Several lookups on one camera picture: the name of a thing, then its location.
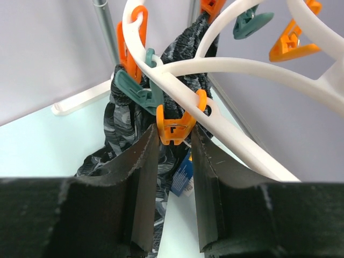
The teal clothes peg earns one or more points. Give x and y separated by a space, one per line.
125 91

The white round clip hanger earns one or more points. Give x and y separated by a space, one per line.
327 89

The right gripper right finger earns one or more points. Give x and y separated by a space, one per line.
241 213

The teal hanging peg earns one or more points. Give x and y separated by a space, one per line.
249 22

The orange hanging right peg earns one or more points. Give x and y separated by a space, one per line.
287 47

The orange upper left peg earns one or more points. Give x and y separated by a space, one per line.
131 35

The grey drying rack frame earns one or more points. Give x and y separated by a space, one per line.
83 59

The orange clothes peg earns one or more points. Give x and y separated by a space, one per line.
175 130

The dark patterned cloth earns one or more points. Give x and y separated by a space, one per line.
125 122

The blue garment label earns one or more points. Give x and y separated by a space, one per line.
183 180

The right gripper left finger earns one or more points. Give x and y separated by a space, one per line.
110 215

